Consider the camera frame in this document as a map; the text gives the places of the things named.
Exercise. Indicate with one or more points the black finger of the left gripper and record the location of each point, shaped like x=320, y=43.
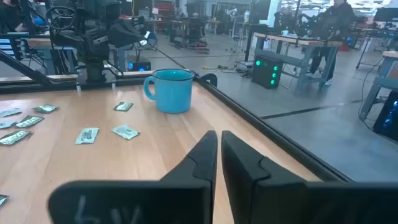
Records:
x=126, y=32
x=66, y=37

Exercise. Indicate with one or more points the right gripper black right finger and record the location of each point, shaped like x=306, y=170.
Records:
x=264, y=193

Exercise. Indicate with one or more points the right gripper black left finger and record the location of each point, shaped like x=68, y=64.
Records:
x=174, y=196

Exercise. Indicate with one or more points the green white sweetener packet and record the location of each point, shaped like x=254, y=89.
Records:
x=87, y=135
x=6, y=125
x=125, y=132
x=2, y=199
x=46, y=109
x=29, y=121
x=10, y=112
x=14, y=137
x=123, y=106

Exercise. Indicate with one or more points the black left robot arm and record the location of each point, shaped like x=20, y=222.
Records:
x=94, y=70

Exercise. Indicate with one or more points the wooden table blue legs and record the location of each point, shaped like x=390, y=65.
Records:
x=38, y=43

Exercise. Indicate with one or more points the small computer blue light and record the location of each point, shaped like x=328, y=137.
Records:
x=140, y=66

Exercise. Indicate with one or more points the blue ceramic mug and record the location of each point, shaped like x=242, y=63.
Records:
x=172, y=93

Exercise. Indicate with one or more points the computer tower green lights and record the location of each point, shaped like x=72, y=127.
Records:
x=264, y=74

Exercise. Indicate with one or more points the computer tower blue lights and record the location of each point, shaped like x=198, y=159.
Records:
x=387, y=118

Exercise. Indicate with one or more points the wooden workbench grey legs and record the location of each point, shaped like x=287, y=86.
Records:
x=280, y=38

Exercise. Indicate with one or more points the white cup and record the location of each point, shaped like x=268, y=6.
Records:
x=285, y=33

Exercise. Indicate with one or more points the grey leg side table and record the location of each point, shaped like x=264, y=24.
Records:
x=381, y=82

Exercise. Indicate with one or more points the person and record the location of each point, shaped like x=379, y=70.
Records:
x=334, y=18

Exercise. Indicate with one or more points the dark monitor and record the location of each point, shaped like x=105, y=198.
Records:
x=385, y=14

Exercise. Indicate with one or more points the black aluminium table frame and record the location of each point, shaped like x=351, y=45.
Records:
x=280, y=137

